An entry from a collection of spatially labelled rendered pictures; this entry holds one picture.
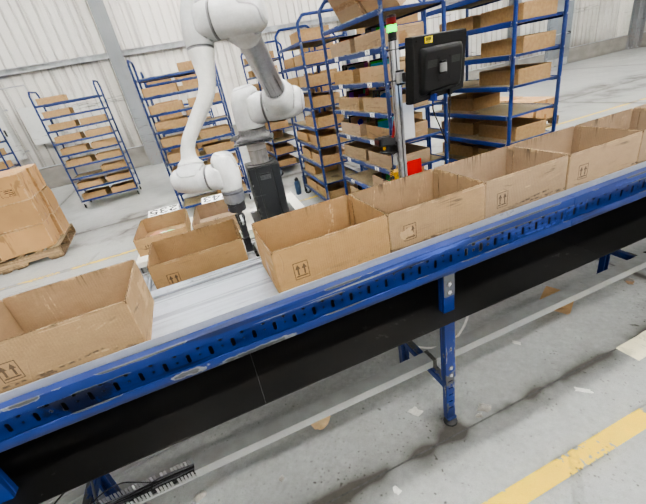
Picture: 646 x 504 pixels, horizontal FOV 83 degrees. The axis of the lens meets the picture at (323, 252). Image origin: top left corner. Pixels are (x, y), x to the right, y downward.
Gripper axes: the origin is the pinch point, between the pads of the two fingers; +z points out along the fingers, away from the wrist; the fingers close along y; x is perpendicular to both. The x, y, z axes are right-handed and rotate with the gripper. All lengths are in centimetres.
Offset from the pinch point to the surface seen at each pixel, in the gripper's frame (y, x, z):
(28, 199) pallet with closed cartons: 351, 200, 11
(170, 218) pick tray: 91, 36, 4
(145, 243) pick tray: 53, 49, 4
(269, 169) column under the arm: 49, -27, -19
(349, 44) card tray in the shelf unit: 122, -120, -75
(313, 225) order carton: -29.1, -23.5, -11.4
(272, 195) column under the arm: 49, -25, -4
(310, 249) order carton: -58, -13, -16
